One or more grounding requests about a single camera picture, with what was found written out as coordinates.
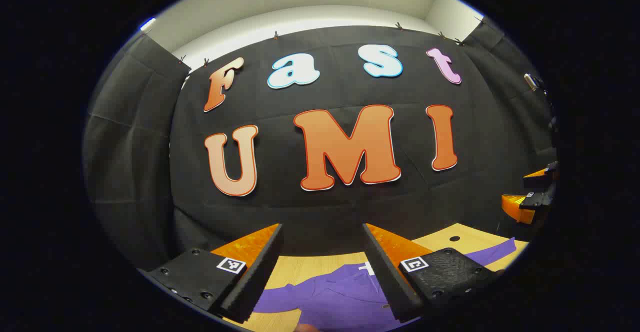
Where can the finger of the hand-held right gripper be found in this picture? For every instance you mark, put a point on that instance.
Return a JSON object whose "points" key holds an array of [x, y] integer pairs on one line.
{"points": [[535, 200], [540, 181]]}

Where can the bright ceiling light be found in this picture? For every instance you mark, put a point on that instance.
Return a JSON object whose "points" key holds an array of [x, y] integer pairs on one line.
{"points": [[147, 24]]}

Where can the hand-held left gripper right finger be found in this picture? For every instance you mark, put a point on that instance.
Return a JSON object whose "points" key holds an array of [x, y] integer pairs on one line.
{"points": [[390, 282]]}

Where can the purple knit shirt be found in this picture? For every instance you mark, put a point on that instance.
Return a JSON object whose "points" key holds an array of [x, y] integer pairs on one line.
{"points": [[340, 292]]}

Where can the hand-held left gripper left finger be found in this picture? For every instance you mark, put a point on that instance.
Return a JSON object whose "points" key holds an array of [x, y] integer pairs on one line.
{"points": [[260, 272]]}

